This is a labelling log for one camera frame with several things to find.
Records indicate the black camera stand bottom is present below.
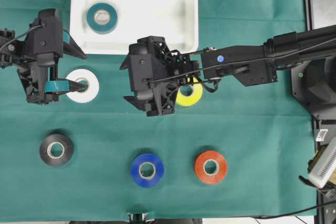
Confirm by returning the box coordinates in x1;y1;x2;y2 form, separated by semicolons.
128;212;155;224

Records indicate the white perforated electronics box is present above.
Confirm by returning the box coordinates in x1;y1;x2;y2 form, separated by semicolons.
308;137;335;188

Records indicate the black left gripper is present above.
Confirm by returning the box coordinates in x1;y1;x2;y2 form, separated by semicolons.
17;29;88;103

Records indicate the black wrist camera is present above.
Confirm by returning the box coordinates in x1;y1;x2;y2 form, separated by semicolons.
120;42;163;101
24;8;63;67

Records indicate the teal green tape roll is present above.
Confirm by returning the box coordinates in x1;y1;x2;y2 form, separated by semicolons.
86;3;118;34

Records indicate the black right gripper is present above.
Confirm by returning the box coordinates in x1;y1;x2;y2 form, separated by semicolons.
123;36;199;116

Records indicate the yellow tape roll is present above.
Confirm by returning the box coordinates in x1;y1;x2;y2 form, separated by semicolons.
176;77;203;106

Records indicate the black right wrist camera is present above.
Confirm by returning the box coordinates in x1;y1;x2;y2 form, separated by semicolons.
120;42;163;101

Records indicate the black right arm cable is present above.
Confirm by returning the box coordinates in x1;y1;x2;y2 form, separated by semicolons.
143;36;336;93

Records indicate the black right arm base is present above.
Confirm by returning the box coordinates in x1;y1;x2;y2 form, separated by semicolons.
291;57;335;223

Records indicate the white plastic tray case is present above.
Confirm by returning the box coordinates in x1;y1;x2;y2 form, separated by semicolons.
70;0;198;55

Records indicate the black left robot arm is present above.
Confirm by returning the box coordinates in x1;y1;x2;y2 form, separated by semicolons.
1;26;88;105

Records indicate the white tape roll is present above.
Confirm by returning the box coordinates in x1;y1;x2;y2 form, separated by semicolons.
67;69;99;103

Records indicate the black tape roll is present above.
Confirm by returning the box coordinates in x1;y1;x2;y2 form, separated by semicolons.
39;134;74;167

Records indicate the red orange tape roll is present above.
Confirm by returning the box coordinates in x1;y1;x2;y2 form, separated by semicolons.
194;151;228;185

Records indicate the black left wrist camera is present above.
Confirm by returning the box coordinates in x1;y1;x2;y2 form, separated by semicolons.
24;8;63;67

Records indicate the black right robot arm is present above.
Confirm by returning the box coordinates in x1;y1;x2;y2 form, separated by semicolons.
120;26;335;116

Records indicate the black cable bottom right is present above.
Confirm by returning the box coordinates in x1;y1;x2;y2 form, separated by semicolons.
251;202;336;219

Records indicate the blue tape roll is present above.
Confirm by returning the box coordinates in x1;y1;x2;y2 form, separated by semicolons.
130;153;164;188

